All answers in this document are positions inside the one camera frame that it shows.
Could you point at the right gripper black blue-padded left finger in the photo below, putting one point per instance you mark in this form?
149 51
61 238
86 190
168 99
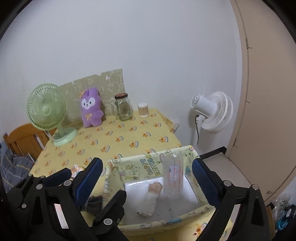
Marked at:
65 219

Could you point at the purple plush bunny toy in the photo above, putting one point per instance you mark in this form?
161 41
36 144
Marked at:
90 107

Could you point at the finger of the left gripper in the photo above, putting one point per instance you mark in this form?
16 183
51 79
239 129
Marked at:
105 225

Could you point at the grey drawstring pouch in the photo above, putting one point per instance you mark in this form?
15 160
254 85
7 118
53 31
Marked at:
93 205

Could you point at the beige sock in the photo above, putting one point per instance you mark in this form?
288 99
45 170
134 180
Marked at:
148 205

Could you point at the beige patterned cardboard sheet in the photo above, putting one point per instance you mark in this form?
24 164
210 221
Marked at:
108 84

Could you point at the green desk fan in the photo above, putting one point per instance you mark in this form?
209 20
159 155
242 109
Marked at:
46 110

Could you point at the grey plaid cloth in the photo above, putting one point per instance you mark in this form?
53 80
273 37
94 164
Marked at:
13 167

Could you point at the glass jar with lid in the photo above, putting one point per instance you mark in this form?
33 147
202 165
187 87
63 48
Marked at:
123 106

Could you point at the cotton swab container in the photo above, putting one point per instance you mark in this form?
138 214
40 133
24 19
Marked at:
143 110

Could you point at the clear plastic bag pack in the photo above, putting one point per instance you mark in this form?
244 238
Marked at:
173 173

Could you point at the white standing fan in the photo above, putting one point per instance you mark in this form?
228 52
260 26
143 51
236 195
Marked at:
214 112

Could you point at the wooden chair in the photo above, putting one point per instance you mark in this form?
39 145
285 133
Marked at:
29 140

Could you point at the beige door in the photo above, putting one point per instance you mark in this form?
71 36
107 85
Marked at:
262 145

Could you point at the yellow patterned storage box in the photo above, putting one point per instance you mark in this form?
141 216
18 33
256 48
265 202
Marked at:
134 174

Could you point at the yellow cartoon tablecloth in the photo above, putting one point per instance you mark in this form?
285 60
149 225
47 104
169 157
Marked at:
116 139

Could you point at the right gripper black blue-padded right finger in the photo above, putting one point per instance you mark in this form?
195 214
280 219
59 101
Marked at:
251 222

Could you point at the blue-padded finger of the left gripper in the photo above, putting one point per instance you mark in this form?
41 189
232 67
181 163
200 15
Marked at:
57 178

